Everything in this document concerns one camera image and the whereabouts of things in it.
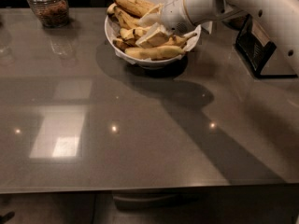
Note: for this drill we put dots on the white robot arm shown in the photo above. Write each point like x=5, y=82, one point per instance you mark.
x=279, y=19

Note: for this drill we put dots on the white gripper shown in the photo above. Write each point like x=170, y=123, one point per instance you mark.
x=174, y=15

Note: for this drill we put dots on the ripe banana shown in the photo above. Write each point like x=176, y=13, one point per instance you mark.
x=132, y=5
x=125, y=20
x=157, y=53
x=178, y=40

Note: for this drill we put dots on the white bowl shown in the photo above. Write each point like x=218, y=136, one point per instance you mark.
x=112, y=30

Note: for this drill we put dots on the back left banana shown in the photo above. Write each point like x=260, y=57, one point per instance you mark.
x=110, y=9

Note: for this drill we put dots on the right glass jar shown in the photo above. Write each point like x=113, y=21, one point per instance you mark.
x=234, y=23

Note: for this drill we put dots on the glass jar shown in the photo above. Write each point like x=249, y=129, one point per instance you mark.
x=51, y=13
x=234, y=23

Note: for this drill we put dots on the lower left banana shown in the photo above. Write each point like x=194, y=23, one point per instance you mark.
x=120, y=44

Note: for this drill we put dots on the small left banana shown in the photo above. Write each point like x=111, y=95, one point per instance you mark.
x=128, y=36

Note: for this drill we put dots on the left glass jar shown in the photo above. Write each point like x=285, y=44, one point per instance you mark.
x=51, y=13

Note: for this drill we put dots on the black napkin holder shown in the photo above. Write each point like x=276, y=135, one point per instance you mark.
x=261, y=55

